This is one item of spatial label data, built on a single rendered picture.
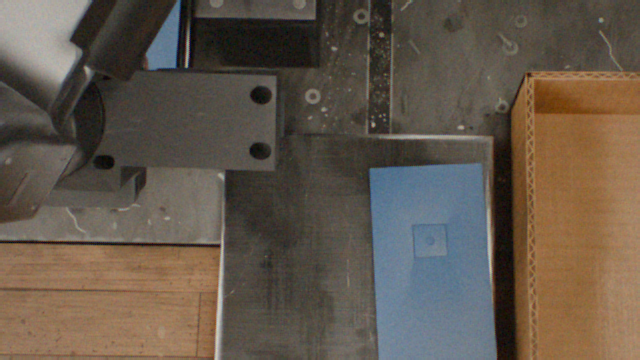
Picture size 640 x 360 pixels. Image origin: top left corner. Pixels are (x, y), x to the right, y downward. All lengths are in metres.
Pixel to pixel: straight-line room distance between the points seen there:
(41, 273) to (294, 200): 0.17
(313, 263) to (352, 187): 0.05
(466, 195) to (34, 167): 0.37
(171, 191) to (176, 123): 0.25
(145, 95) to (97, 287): 0.26
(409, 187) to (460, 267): 0.06
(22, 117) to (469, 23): 0.44
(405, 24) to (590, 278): 0.21
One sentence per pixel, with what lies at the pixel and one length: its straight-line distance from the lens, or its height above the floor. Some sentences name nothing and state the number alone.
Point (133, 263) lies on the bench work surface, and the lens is 0.79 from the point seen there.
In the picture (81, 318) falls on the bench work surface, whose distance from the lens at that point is 0.79.
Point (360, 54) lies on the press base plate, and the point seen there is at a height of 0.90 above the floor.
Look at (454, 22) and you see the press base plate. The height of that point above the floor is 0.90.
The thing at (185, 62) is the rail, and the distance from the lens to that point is 0.72.
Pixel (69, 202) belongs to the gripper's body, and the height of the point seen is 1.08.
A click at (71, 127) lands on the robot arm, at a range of 0.50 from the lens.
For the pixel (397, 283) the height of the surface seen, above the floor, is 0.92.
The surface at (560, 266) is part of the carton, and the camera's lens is 0.78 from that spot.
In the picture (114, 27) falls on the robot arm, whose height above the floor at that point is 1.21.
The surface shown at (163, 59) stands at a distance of 0.72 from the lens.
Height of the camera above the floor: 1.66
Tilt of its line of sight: 75 degrees down
